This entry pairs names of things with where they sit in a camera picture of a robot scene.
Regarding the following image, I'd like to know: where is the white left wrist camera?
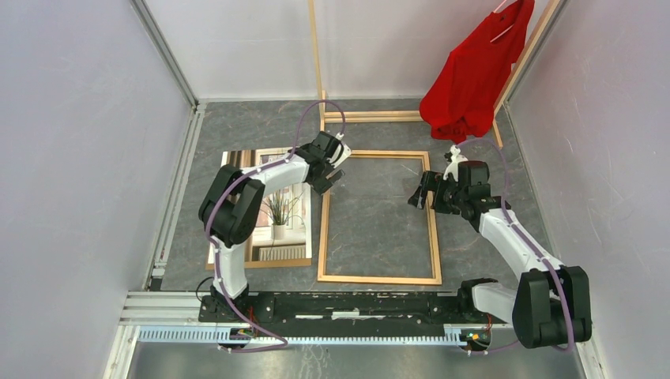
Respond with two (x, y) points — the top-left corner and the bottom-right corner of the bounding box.
(330, 133), (352, 168)

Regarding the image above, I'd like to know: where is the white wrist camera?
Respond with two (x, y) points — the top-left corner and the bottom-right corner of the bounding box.
(443, 144), (469, 182)
(330, 133), (352, 168)

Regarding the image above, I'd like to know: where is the aluminium rail frame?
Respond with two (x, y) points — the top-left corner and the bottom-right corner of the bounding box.
(102, 0), (611, 379)

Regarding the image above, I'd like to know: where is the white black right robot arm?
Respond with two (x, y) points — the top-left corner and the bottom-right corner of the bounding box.
(408, 160), (593, 350)

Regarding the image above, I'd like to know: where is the wooden picture frame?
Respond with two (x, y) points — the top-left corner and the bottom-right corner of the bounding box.
(317, 150), (442, 286)

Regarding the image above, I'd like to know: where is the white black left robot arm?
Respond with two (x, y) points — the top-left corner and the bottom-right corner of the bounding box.
(198, 131), (352, 322)

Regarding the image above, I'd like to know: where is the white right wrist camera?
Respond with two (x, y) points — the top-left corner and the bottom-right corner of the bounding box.
(443, 144), (469, 182)

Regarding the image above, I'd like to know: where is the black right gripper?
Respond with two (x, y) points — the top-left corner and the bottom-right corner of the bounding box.
(407, 170), (467, 215)

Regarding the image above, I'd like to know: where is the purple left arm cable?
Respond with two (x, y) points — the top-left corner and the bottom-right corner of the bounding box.
(204, 99), (348, 355)

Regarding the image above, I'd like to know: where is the wooden clothes rack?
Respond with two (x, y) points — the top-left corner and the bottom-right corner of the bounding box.
(307, 0), (565, 131)

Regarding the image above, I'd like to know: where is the white clothes hanger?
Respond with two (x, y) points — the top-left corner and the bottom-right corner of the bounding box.
(489, 0), (535, 44)

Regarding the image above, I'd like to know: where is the red t-shirt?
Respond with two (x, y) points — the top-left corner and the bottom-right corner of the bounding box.
(419, 12), (527, 144)

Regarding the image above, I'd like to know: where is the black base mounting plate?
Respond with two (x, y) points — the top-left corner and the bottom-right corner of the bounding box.
(198, 291), (505, 340)

